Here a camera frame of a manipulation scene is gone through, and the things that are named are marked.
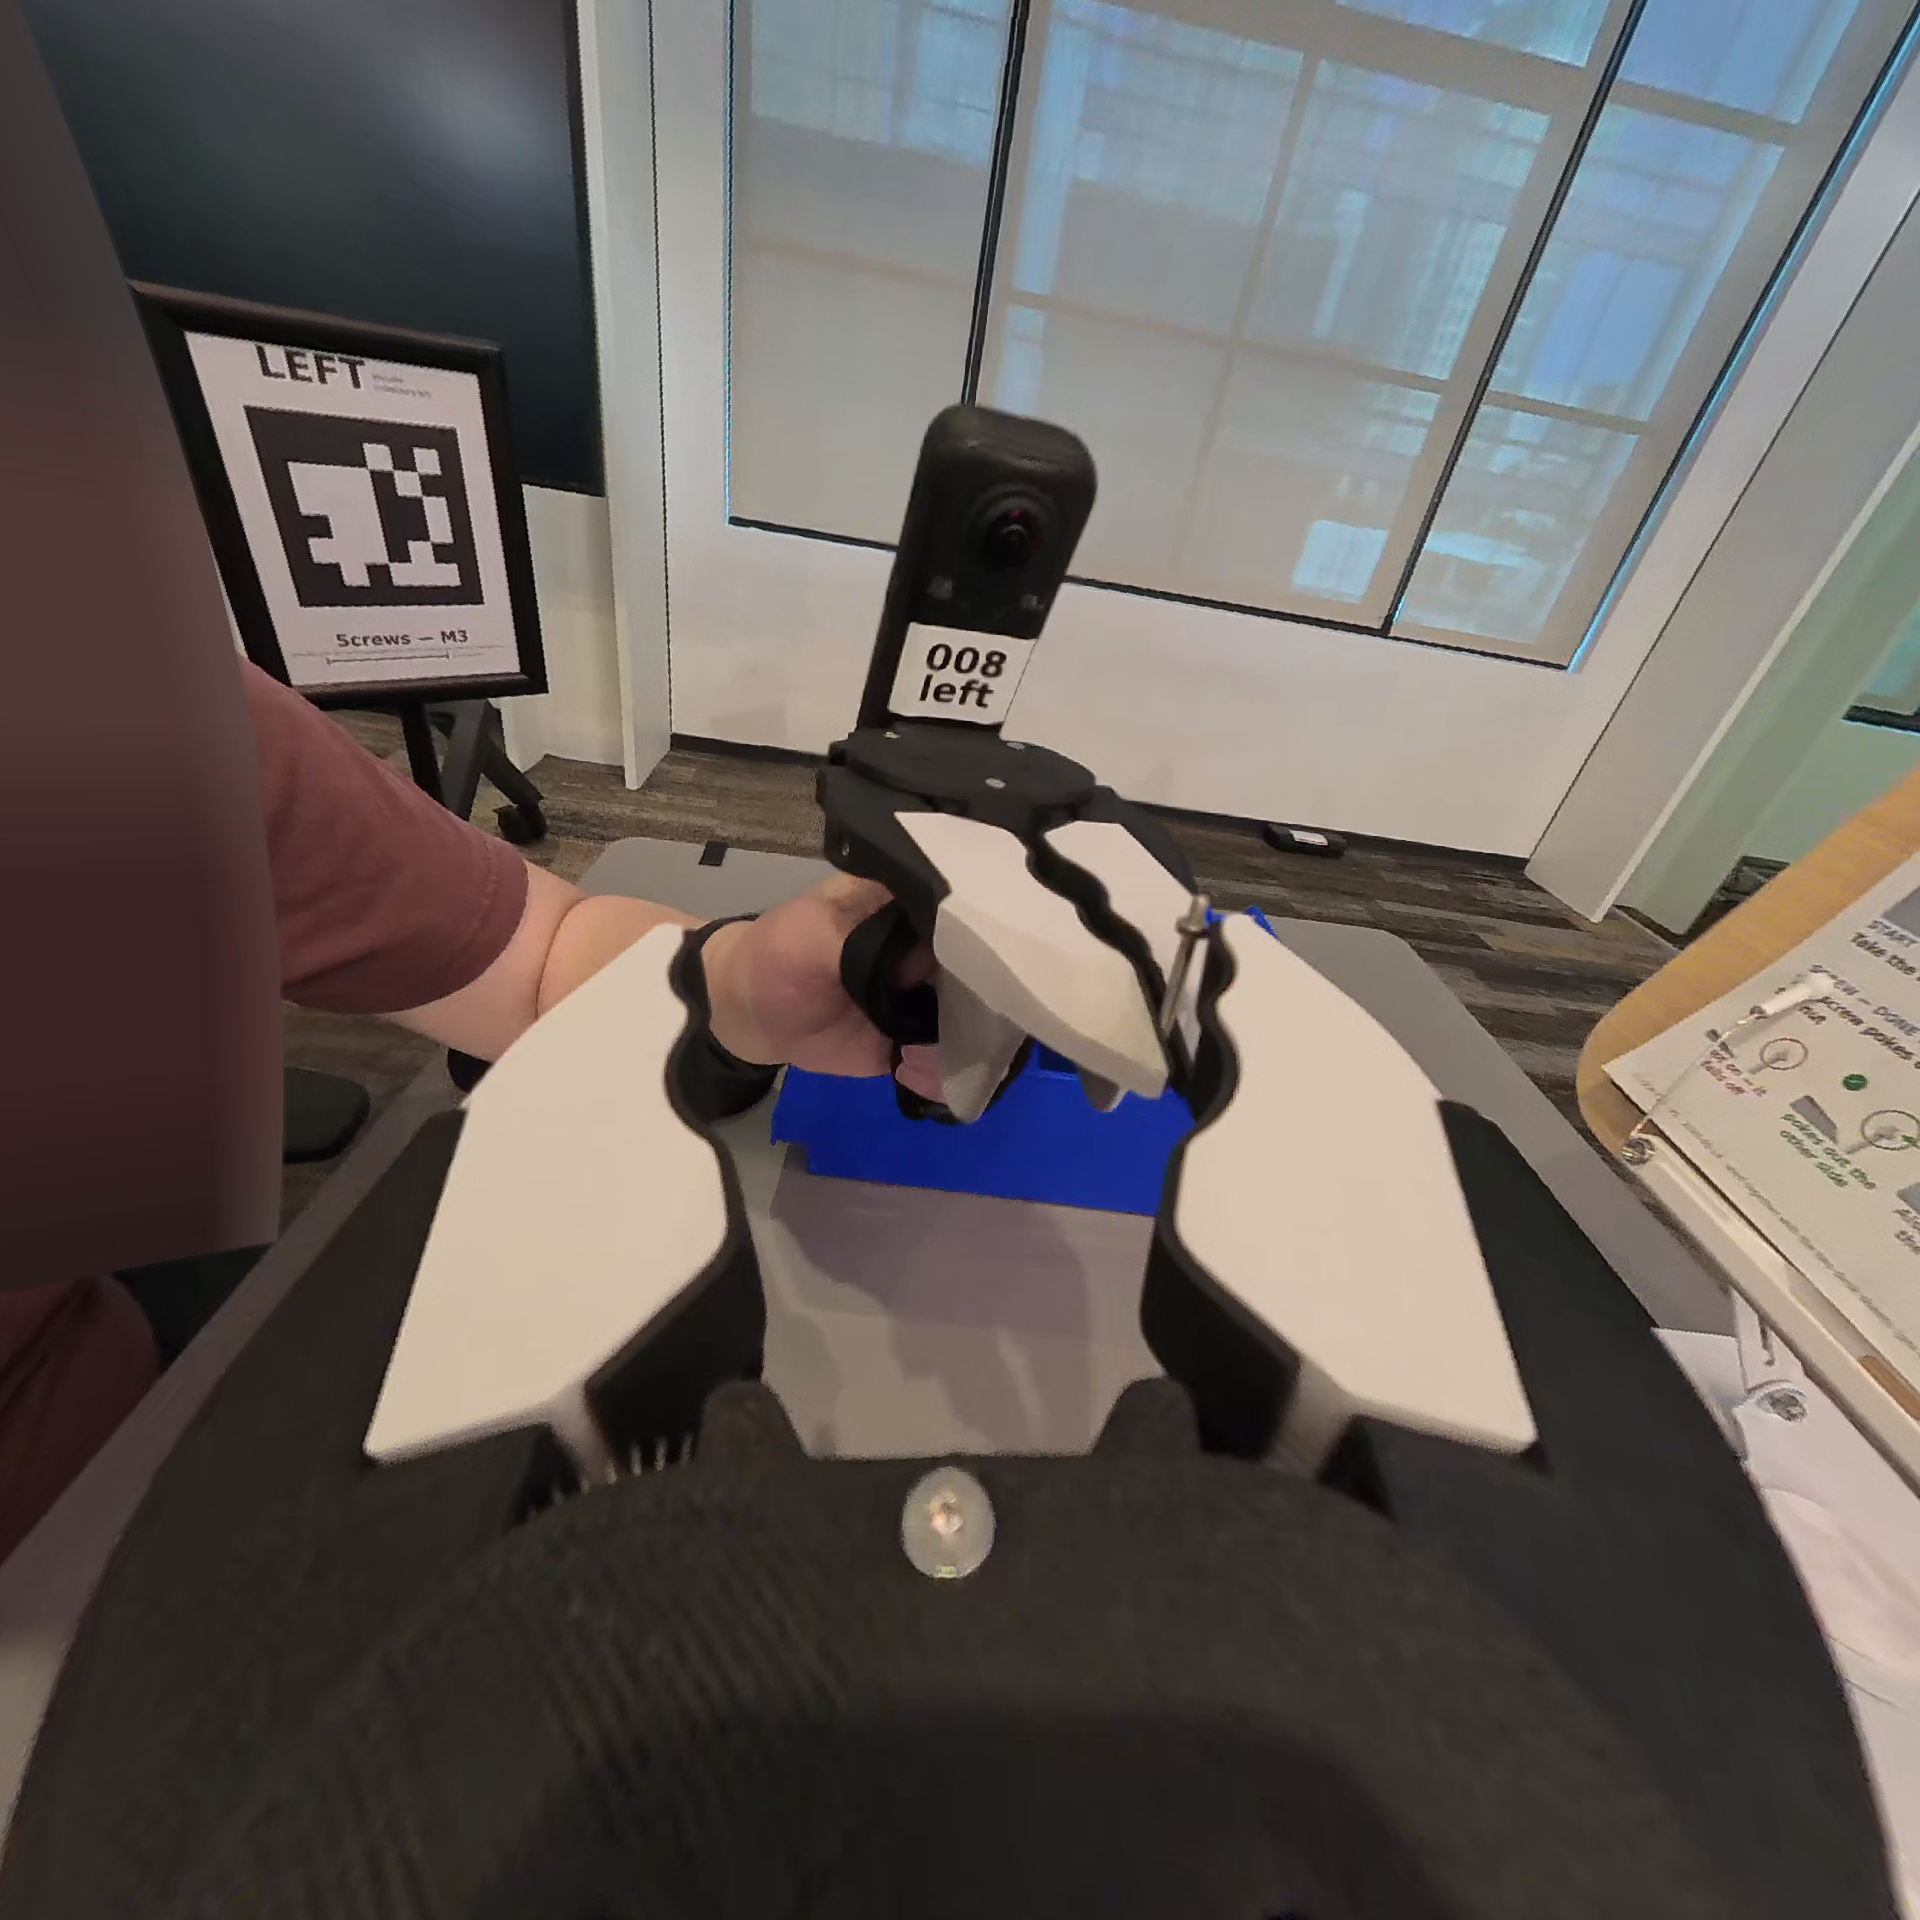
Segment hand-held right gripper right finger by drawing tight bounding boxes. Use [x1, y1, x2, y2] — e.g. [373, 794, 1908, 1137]
[1142, 921, 1540, 1488]

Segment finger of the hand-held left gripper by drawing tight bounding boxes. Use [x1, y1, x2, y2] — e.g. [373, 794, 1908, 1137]
[892, 810, 1175, 1124]
[1036, 823, 1208, 992]

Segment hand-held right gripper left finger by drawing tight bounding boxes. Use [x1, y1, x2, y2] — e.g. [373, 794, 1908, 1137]
[362, 921, 770, 1488]

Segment blue plastic bin with divider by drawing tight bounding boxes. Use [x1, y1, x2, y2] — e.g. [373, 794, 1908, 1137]
[767, 897, 1280, 1220]

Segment person's left forearm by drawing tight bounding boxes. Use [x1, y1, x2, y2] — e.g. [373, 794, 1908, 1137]
[239, 661, 706, 1052]

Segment person's left hand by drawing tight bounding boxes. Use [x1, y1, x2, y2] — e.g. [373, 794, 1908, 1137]
[681, 879, 961, 1123]

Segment instruction sheet on stand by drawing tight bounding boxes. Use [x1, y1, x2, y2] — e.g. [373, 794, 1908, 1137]
[1575, 778, 1920, 1729]

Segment large glass window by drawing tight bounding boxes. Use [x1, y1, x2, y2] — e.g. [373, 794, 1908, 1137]
[726, 0, 1920, 672]

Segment printed instruction poster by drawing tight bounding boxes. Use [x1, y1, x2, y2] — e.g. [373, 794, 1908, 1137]
[1604, 858, 1920, 1412]

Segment black framed marker sign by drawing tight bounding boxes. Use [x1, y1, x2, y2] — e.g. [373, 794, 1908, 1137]
[133, 279, 550, 845]

